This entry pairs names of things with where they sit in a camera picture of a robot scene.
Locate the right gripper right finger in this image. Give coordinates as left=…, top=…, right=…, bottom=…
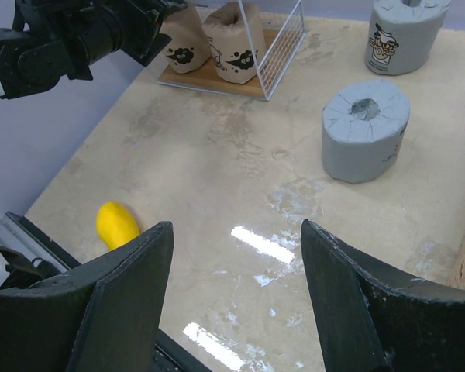
left=301, top=219, right=465, bottom=371

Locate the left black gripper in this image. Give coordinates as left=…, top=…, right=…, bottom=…
left=127, top=1, right=186, bottom=66

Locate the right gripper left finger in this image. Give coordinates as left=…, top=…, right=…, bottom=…
left=0, top=222, right=174, bottom=371

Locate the brown paper roll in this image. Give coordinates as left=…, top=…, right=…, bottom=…
left=203, top=2, right=267, bottom=84
left=161, top=3, right=211, bottom=74

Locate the grey paper roll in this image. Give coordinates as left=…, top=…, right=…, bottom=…
left=322, top=78, right=411, bottom=184
left=364, top=0, right=450, bottom=76

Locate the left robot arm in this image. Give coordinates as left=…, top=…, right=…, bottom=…
left=0, top=0, right=188, bottom=100

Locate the yellow mango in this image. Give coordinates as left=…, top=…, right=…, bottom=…
left=96, top=201, right=141, bottom=250

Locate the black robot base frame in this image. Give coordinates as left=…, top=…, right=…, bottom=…
left=0, top=213, right=205, bottom=371

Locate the white wire wooden shelf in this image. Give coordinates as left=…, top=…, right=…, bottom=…
left=158, top=1, right=306, bottom=101

